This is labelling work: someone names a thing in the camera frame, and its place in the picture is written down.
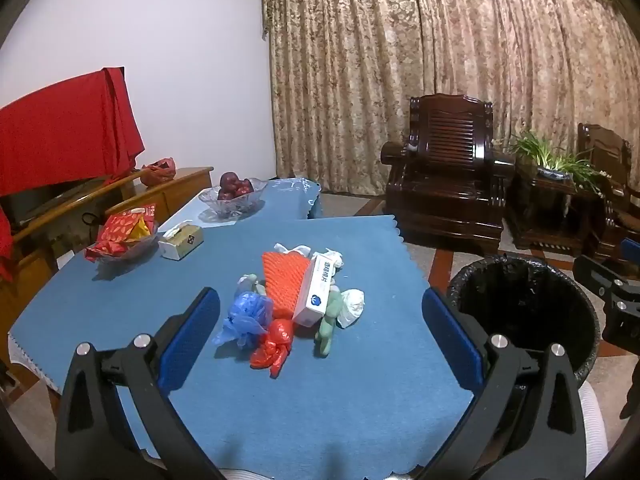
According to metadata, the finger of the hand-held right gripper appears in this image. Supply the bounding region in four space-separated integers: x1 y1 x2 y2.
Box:
572 237 640 301
601 282 640 357

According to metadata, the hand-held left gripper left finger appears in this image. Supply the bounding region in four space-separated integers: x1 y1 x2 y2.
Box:
54 287 223 480

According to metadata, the light wooden chair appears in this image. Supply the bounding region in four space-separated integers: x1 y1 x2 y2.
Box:
0 167 151 356

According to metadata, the dark wooden side table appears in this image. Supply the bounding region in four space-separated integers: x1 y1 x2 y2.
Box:
505 165 601 258

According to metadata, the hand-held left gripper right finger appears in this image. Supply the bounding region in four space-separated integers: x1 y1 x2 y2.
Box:
421 287 589 480

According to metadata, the red plastic bag with handles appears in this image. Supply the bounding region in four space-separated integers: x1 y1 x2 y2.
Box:
140 158 177 187

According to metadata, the white ribbed plastic stool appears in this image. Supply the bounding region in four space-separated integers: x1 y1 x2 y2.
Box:
580 385 609 467

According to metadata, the red cloth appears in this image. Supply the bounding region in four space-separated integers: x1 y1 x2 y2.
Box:
0 66 146 281

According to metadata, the blue plastic bag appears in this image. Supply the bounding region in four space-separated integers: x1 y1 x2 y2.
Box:
214 290 275 351

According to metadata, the white cardboard box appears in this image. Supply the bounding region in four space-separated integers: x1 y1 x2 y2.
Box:
291 252 337 326

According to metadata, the dark wooden armchair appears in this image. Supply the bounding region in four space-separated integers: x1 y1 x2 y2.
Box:
576 122 640 263
380 94 516 253

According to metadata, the glass snack bowl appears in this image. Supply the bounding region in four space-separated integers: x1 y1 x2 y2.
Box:
95 220 161 264

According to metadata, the gold tissue box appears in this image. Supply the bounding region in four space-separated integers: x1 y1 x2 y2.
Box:
158 221 205 261

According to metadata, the black trash bin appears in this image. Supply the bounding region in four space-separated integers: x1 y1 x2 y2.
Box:
446 255 601 391

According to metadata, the glass fruit bowl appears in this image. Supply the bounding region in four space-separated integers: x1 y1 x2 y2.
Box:
198 177 268 222

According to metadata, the crushed white paper cup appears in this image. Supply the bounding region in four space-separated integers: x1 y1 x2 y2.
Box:
273 243 314 261

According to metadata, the orange foam net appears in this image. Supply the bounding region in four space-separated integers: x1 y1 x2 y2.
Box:
261 250 313 322

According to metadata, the beige patterned curtain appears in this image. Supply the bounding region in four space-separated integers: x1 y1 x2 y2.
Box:
261 0 640 198

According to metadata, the green rubber glove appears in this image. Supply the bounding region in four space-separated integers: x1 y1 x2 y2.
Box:
313 287 345 359
237 273 271 297

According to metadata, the green potted plant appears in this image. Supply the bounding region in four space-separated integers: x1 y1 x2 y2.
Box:
505 130 613 196

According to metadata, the large white tissue ball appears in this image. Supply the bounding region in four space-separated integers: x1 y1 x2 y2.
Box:
337 288 366 329

